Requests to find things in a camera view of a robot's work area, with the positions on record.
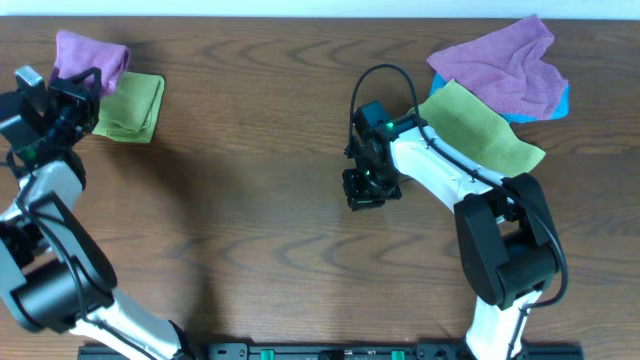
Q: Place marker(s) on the purple cloth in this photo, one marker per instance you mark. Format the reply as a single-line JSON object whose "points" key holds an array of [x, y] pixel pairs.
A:
{"points": [[76, 53], [505, 69]]}

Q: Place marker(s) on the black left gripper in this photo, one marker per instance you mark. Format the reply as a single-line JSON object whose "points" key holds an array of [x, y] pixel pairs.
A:
{"points": [[80, 95]]}

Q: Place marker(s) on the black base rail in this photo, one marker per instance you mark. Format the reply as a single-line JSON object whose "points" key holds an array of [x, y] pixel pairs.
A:
{"points": [[420, 351]]}

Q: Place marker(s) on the folded light green cloth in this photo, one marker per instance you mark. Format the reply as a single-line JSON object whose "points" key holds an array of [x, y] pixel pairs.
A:
{"points": [[131, 114]]}

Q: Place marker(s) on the blue cloth under pile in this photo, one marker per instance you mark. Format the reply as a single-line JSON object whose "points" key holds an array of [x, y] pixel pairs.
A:
{"points": [[561, 111]]}

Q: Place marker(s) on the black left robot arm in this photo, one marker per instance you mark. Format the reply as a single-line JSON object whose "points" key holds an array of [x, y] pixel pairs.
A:
{"points": [[53, 274]]}

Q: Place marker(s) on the purple crumpled cloth on pile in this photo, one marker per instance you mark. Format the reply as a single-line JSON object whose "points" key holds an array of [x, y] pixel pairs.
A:
{"points": [[505, 69]]}

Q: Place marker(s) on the olive green flat cloth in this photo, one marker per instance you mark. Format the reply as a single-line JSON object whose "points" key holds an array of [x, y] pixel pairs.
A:
{"points": [[463, 121]]}

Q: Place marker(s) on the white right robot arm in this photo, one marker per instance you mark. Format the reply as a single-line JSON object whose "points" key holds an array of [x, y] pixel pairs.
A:
{"points": [[506, 238]]}

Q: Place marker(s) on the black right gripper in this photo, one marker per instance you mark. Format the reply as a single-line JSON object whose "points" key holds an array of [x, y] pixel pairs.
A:
{"points": [[357, 200]]}

